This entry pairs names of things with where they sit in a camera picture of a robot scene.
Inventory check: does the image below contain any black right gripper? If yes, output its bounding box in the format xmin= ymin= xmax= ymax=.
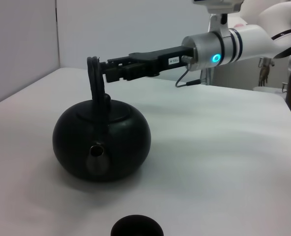
xmin=99 ymin=45 xmax=195 ymax=83

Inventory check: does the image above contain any silver metal clamp post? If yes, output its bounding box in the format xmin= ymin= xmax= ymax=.
xmin=200 ymin=68 xmax=215 ymax=86

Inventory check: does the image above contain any right gripper cable with plug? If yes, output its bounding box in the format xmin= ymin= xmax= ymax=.
xmin=175 ymin=56 xmax=202 ymax=89

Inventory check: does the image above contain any bronze hand-shaped figure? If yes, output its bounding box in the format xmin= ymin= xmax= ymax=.
xmin=258 ymin=57 xmax=276 ymax=87

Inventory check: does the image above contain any small black teacup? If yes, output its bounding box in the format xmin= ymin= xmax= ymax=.
xmin=110 ymin=214 xmax=165 ymax=236

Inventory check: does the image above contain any black round teapot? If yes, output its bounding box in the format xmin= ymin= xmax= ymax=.
xmin=52 ymin=56 xmax=152 ymax=183

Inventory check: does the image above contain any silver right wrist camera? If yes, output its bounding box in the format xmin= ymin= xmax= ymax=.
xmin=192 ymin=0 xmax=246 ymax=39

